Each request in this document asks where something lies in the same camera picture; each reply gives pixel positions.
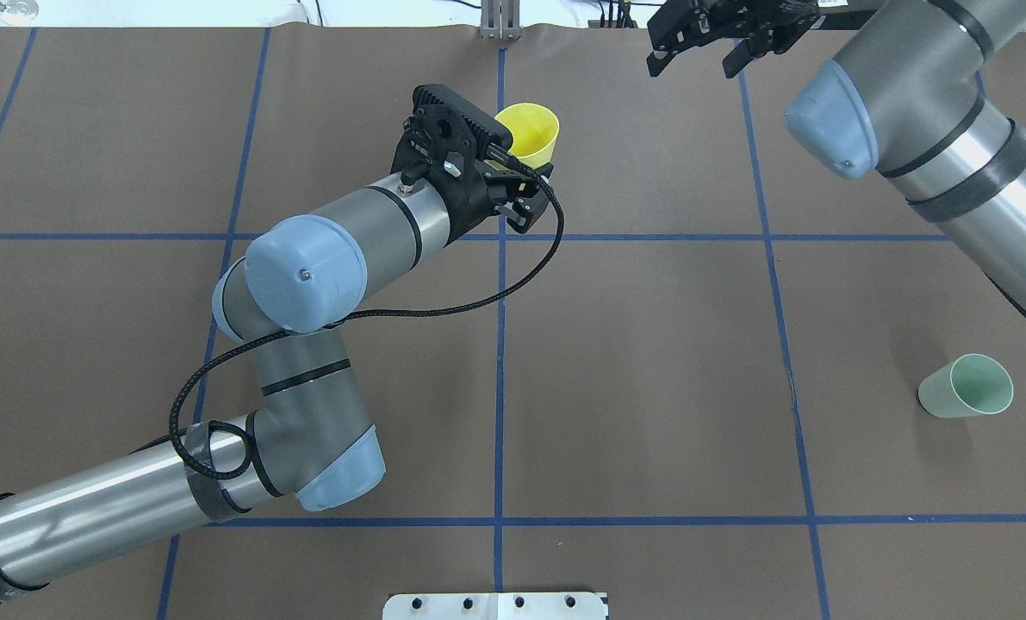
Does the green cup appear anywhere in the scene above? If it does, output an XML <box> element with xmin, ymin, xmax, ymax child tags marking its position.
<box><xmin>916</xmin><ymin>353</ymin><xmax>1014</xmax><ymax>419</ymax></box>

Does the yellow cup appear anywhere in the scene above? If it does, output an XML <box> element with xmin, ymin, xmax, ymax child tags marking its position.
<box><xmin>495</xmin><ymin>102</ymin><xmax>561</xmax><ymax>170</ymax></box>

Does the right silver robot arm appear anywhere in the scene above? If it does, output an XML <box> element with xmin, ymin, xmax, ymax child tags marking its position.
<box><xmin>646</xmin><ymin>1</ymin><xmax>1026</xmax><ymax>319</ymax></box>

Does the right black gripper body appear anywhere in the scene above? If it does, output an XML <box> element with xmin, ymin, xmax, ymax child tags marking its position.
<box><xmin>646</xmin><ymin>1</ymin><xmax>849</xmax><ymax>78</ymax></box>

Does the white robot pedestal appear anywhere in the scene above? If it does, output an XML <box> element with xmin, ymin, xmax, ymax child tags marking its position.
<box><xmin>382</xmin><ymin>592</ymin><xmax>611</xmax><ymax>619</ymax></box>

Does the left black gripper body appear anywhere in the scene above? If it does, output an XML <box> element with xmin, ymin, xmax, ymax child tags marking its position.
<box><xmin>390</xmin><ymin>116</ymin><xmax>548</xmax><ymax>242</ymax></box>

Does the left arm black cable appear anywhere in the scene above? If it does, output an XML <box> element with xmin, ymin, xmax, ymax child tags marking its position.
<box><xmin>168</xmin><ymin>155</ymin><xmax>565</xmax><ymax>481</ymax></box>

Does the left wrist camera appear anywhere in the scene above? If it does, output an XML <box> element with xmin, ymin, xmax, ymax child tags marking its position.
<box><xmin>413</xmin><ymin>84</ymin><xmax>513</xmax><ymax>161</ymax></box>

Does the clear tape roll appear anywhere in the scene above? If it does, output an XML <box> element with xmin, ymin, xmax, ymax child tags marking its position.
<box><xmin>0</xmin><ymin>0</ymin><xmax>40</xmax><ymax>27</ymax></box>

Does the aluminium frame post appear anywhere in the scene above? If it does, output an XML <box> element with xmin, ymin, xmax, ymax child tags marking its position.
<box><xmin>477</xmin><ymin>0</ymin><xmax>523</xmax><ymax>40</ymax></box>

